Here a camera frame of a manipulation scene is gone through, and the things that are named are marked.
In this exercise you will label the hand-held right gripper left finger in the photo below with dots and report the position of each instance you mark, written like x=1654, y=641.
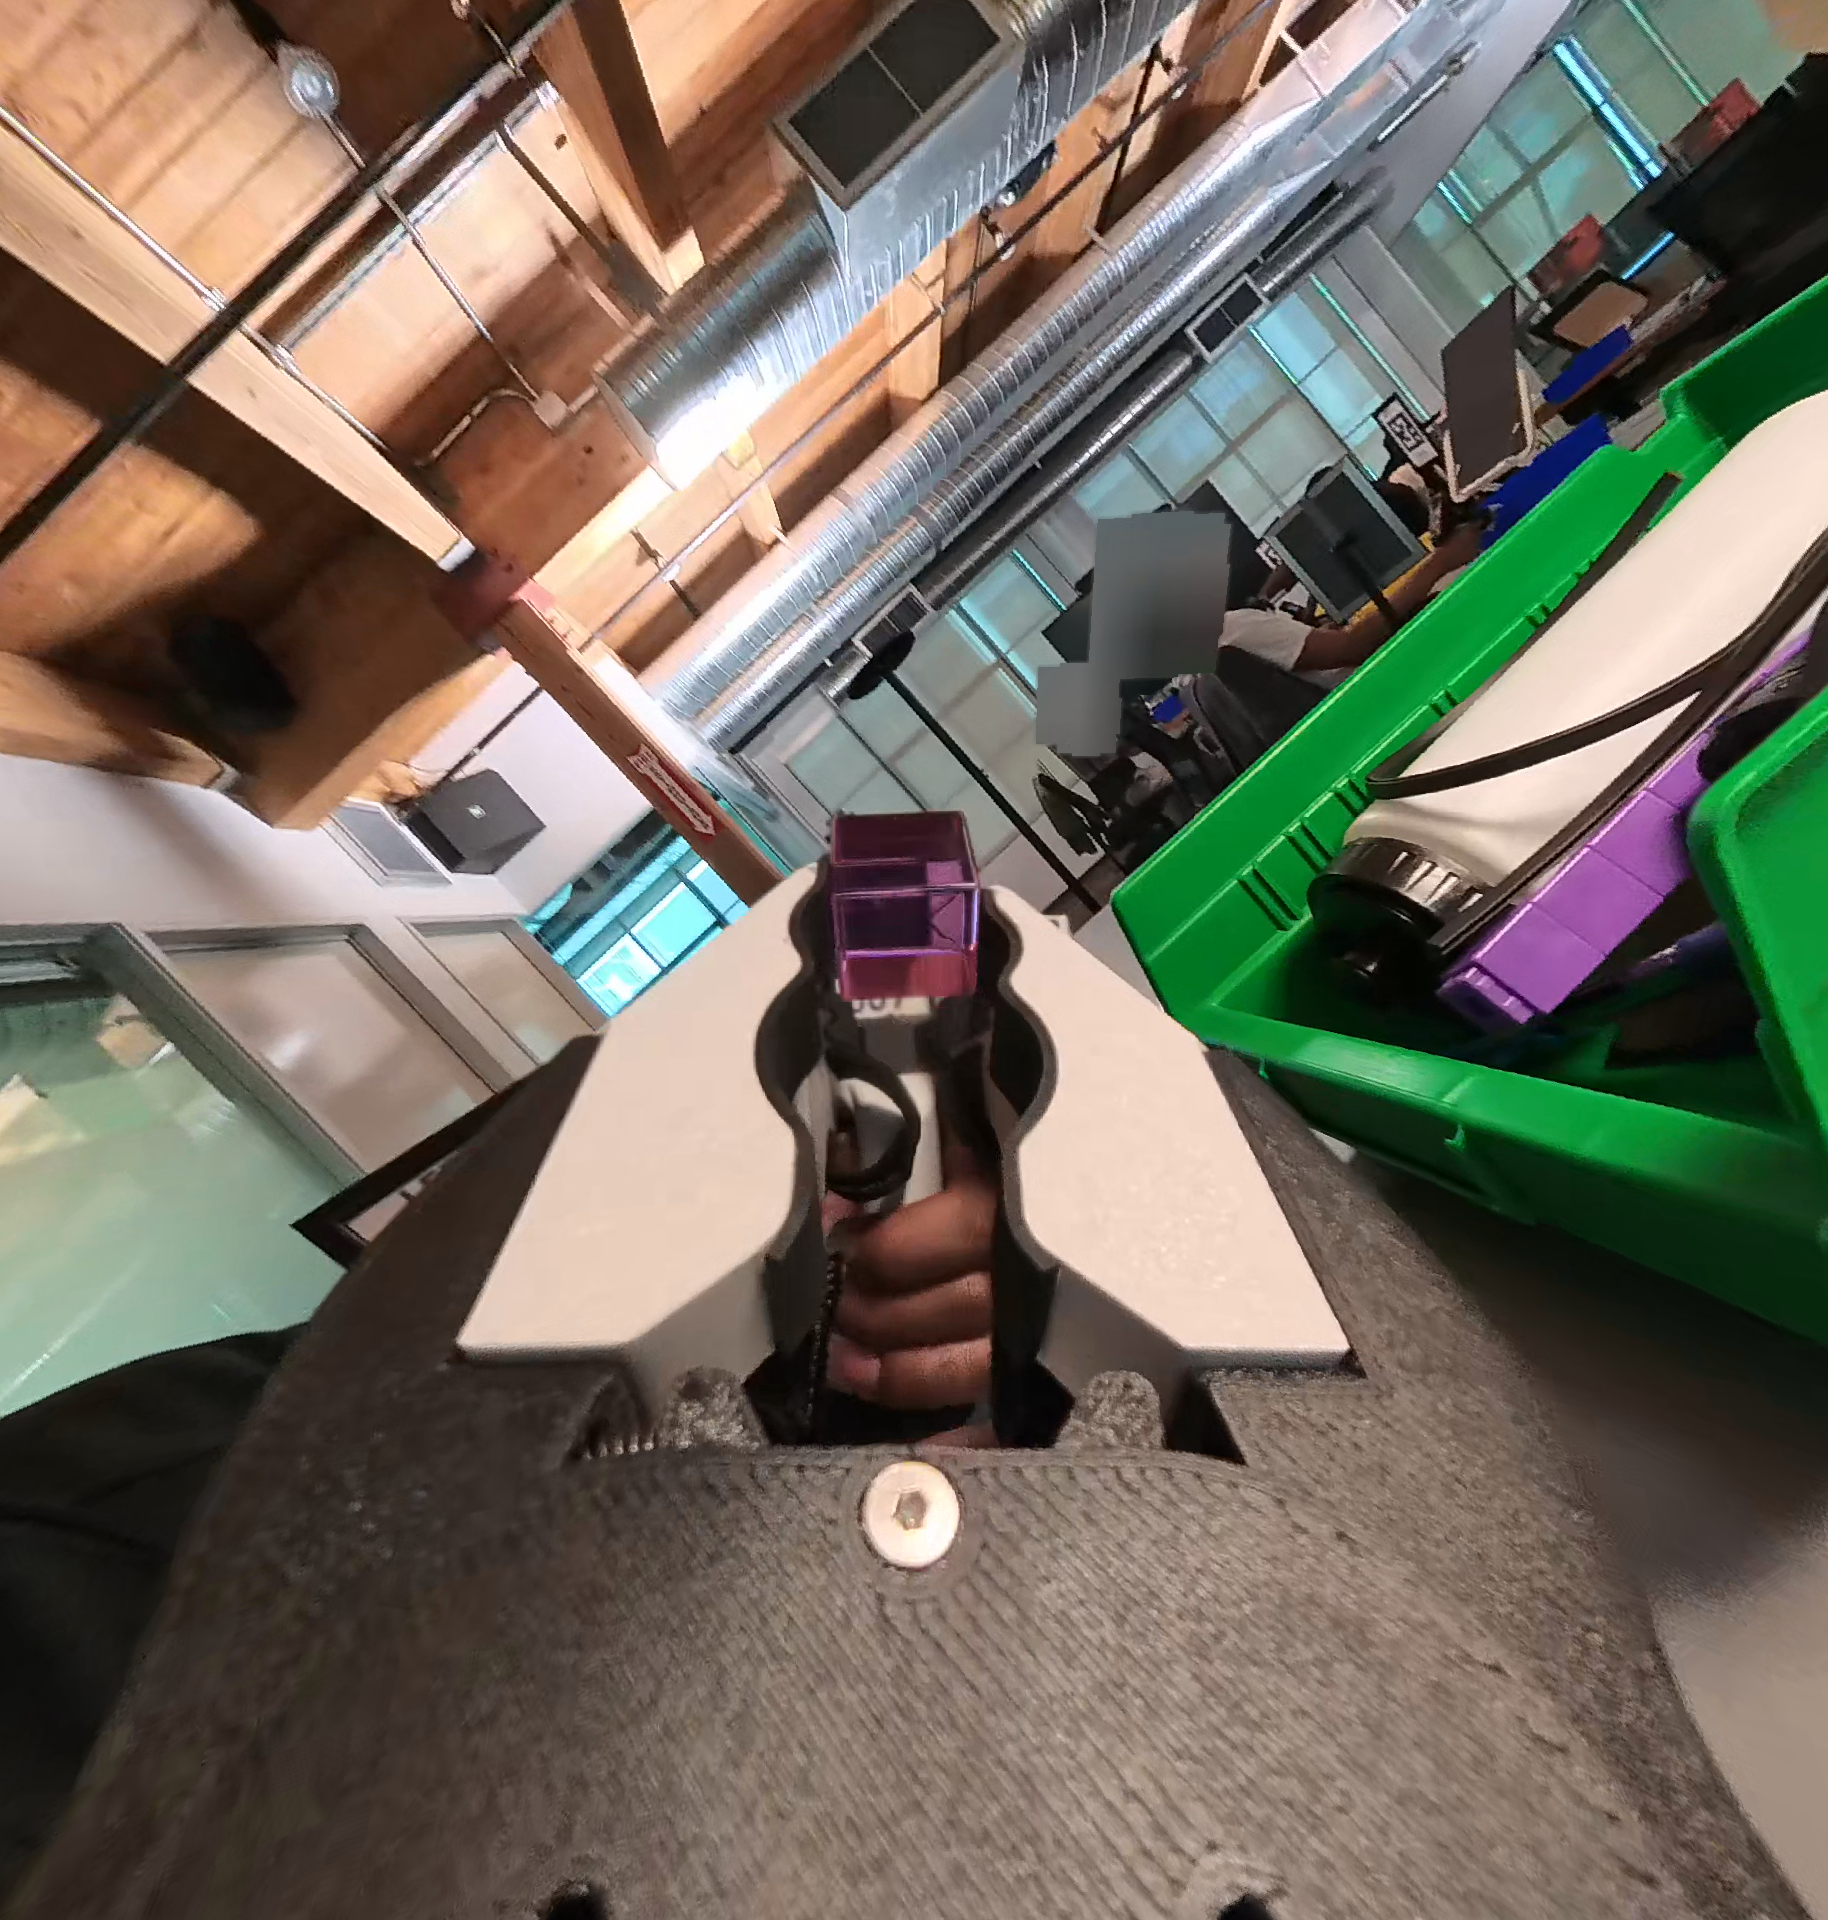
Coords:
x=646, y=1202

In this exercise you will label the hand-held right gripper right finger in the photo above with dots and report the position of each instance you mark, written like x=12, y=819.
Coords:
x=1171, y=1202

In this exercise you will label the purple transparent cube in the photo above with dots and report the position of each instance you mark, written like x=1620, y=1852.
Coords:
x=908, y=917

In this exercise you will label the green plastic bin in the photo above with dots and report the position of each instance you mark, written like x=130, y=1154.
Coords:
x=1515, y=1171

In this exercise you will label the person's left hand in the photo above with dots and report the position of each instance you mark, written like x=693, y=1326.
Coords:
x=915, y=1306

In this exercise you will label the purple plastic tool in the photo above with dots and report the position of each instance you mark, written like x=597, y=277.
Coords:
x=1590, y=917

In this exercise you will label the black monitor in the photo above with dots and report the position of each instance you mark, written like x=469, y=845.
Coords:
x=1341, y=541

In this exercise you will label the white cylinder with black cap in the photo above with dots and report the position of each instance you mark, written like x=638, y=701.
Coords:
x=1665, y=631

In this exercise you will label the blue plastic bin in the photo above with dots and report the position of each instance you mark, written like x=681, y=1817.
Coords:
x=1561, y=466

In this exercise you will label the grey monitor back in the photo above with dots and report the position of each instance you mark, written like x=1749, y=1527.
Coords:
x=1485, y=392

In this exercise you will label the black wall speaker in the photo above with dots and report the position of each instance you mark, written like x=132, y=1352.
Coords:
x=474, y=826

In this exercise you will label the thin silver air duct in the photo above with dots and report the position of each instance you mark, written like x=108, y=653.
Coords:
x=945, y=511

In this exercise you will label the large silver air duct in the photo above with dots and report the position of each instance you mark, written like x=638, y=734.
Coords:
x=855, y=287

